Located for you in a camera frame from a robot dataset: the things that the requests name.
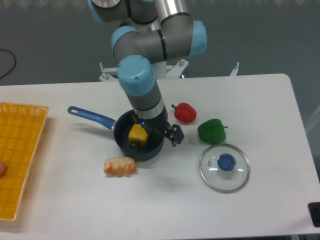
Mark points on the black corner device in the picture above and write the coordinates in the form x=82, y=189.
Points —
x=314, y=210

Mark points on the red toy bell pepper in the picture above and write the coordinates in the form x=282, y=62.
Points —
x=184, y=112

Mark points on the glass pot lid blue knob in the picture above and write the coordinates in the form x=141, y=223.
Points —
x=224, y=168

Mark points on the green toy bell pepper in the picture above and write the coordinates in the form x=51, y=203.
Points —
x=212, y=131

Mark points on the dark blue saucepan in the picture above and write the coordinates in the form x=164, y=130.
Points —
x=121, y=129

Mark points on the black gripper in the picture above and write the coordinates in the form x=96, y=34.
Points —
x=159, y=123

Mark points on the peach toy in basket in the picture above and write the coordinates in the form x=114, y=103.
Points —
x=3, y=168

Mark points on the yellow toy pepper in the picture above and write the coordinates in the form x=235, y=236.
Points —
x=136, y=141

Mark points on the toy bread roll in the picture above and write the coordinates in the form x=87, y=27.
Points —
x=119, y=166

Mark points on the orange wicker basket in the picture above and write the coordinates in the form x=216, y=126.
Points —
x=21, y=127

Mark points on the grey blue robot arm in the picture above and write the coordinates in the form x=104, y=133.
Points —
x=163, y=30

